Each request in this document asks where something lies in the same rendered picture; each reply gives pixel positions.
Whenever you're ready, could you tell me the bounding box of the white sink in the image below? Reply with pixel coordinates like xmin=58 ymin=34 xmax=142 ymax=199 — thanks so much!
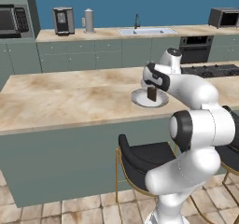
xmin=118 ymin=27 xmax=179 ymax=37

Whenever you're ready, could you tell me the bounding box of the grey-green kitchen island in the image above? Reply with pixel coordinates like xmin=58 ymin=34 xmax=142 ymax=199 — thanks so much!
xmin=0 ymin=61 xmax=239 ymax=209

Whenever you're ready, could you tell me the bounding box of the grey-green tall cupboard unit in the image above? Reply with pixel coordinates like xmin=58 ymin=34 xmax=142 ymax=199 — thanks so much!
xmin=0 ymin=0 xmax=43 ymax=92

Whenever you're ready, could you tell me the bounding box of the silver paper towel holder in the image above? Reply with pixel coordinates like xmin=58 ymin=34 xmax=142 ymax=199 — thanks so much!
xmin=84 ymin=7 xmax=96 ymax=34

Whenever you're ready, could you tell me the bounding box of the dark grey toaster oven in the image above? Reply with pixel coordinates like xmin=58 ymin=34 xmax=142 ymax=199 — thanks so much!
xmin=207 ymin=7 xmax=239 ymax=29

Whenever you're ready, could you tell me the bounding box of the black stool with gold legs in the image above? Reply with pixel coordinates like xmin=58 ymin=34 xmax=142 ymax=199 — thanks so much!
xmin=115 ymin=133 xmax=179 ymax=203
xmin=214 ymin=144 xmax=239 ymax=201

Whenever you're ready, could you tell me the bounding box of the black built-in oven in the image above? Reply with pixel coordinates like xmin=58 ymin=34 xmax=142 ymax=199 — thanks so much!
xmin=178 ymin=35 xmax=215 ymax=64

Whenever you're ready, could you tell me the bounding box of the black and silver microwave oven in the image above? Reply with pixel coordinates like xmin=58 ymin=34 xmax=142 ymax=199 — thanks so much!
xmin=0 ymin=4 xmax=35 ymax=39

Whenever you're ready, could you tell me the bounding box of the grey-green base cupboard run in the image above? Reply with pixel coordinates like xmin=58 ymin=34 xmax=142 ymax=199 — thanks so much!
xmin=207 ymin=34 xmax=239 ymax=63
xmin=35 ymin=36 xmax=182 ymax=74

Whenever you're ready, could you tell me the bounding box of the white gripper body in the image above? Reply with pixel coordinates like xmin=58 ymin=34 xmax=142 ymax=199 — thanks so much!
xmin=140 ymin=77 xmax=155 ymax=91

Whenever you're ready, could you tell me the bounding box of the black hob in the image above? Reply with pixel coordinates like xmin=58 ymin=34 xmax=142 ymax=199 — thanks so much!
xmin=180 ymin=63 xmax=239 ymax=79

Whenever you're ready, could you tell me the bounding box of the black tap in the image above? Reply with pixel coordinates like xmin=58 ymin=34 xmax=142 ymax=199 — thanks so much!
xmin=134 ymin=13 xmax=141 ymax=30

